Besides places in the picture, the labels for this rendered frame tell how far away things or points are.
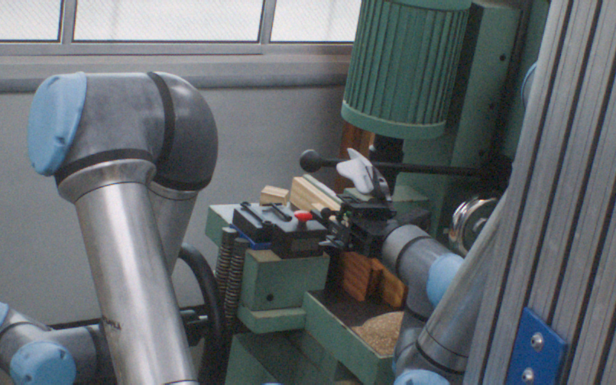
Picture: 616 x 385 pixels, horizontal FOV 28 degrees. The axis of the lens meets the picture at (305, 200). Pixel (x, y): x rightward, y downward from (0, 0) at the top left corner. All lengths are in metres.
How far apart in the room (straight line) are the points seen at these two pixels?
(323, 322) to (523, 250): 0.84
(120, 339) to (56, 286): 2.16
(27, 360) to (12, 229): 1.74
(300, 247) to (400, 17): 0.40
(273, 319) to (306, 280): 0.08
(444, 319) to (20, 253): 2.03
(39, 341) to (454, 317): 0.55
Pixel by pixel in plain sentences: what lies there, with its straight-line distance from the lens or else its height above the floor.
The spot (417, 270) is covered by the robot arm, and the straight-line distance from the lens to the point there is 1.68.
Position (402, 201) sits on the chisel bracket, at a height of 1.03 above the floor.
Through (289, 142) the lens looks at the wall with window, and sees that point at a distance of 3.72.
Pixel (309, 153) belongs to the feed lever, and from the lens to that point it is 1.85.
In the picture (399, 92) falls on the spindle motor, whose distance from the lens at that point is 2.00.
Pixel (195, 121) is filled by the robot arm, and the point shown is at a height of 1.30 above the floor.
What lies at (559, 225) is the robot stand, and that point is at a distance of 1.15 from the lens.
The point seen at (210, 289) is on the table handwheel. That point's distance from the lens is 1.94.
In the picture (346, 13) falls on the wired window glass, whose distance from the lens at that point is 3.79.
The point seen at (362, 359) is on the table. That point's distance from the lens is 1.92.
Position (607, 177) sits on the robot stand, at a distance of 1.09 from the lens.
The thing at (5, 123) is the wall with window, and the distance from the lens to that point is 3.28.
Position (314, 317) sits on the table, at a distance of 2.02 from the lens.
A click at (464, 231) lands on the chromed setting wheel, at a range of 2.10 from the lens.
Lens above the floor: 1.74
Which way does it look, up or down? 20 degrees down
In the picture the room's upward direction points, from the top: 10 degrees clockwise
